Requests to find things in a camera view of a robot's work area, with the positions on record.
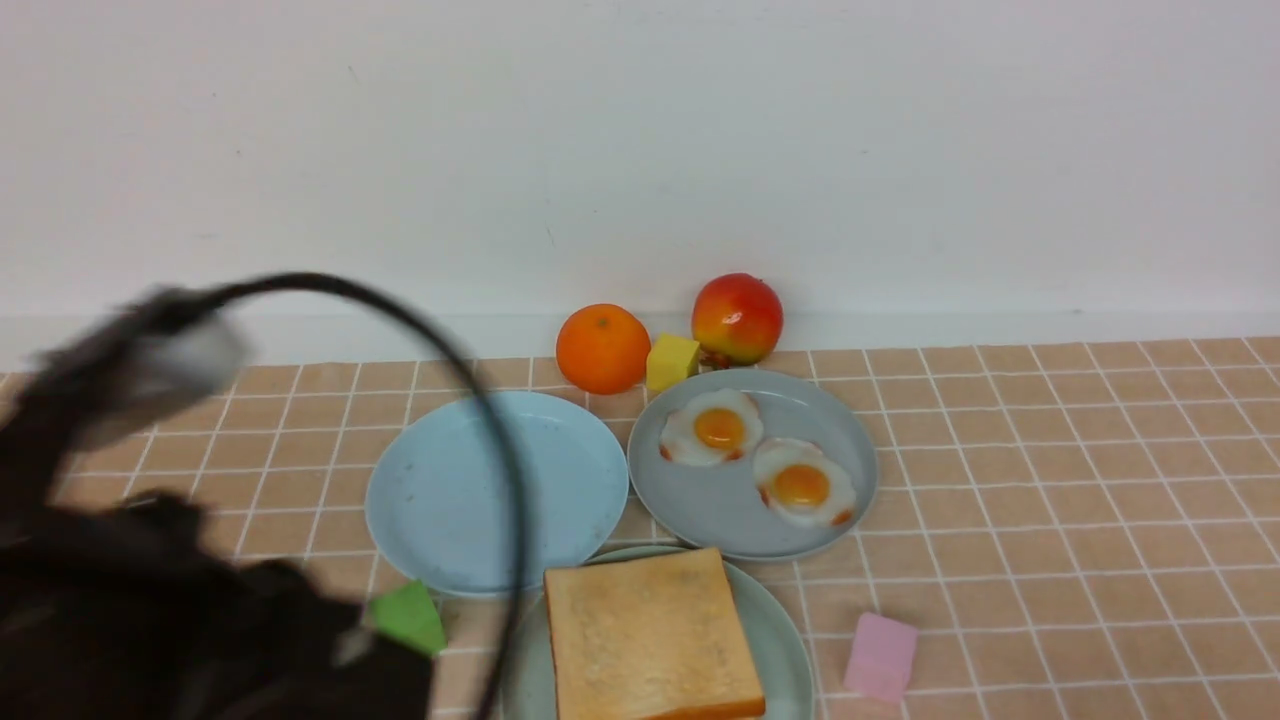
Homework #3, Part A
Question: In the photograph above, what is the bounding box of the toast slice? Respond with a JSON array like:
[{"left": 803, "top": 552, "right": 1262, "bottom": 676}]
[{"left": 543, "top": 548, "right": 767, "bottom": 719}]

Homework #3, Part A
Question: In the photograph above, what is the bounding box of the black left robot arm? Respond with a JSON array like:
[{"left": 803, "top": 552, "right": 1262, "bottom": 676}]
[{"left": 3, "top": 405, "right": 433, "bottom": 719}]

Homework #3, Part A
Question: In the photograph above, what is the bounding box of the yellow foam cube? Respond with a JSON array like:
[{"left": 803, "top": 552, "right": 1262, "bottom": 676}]
[{"left": 645, "top": 333, "right": 701, "bottom": 395}]

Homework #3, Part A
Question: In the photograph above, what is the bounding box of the orange fruit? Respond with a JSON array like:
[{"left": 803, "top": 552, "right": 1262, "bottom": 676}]
[{"left": 556, "top": 304, "right": 652, "bottom": 395}]

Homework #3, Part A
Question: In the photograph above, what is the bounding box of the fried egg back left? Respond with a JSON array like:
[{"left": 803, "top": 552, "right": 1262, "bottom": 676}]
[{"left": 659, "top": 388, "right": 765, "bottom": 468}]

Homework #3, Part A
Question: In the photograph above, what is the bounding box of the fried egg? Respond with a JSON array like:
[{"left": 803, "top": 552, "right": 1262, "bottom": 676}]
[
  {"left": 751, "top": 437, "right": 858, "bottom": 528},
  {"left": 659, "top": 388, "right": 765, "bottom": 468}
]

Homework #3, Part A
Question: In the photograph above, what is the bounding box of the red yellow apple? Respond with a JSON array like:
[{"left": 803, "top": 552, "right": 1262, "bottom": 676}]
[{"left": 691, "top": 273, "right": 785, "bottom": 369}]

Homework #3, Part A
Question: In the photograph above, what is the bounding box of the grey-blue plate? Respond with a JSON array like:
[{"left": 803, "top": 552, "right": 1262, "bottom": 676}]
[{"left": 627, "top": 369, "right": 879, "bottom": 562}]

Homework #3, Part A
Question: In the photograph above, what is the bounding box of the fried egg right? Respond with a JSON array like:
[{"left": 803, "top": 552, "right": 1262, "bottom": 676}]
[{"left": 751, "top": 437, "right": 858, "bottom": 528}]

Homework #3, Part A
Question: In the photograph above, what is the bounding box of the light blue plate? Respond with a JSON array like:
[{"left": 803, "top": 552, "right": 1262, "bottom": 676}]
[{"left": 365, "top": 389, "right": 630, "bottom": 597}]

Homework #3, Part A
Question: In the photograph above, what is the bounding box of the green foam cube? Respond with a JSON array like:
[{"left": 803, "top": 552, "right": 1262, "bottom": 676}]
[{"left": 367, "top": 580, "right": 448, "bottom": 657}]

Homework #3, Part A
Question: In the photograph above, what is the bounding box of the mint green plate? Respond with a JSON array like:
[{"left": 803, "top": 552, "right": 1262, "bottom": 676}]
[{"left": 502, "top": 546, "right": 817, "bottom": 719}]

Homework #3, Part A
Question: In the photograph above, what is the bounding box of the pink foam cube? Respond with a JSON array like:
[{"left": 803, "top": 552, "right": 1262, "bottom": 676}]
[{"left": 844, "top": 612, "right": 919, "bottom": 705}]

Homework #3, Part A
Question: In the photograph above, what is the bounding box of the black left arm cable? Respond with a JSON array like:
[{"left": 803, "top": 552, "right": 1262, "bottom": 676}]
[{"left": 189, "top": 272, "right": 531, "bottom": 720}]

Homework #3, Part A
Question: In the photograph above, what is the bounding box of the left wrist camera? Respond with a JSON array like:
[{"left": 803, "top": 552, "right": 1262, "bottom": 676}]
[{"left": 20, "top": 287, "right": 250, "bottom": 450}]

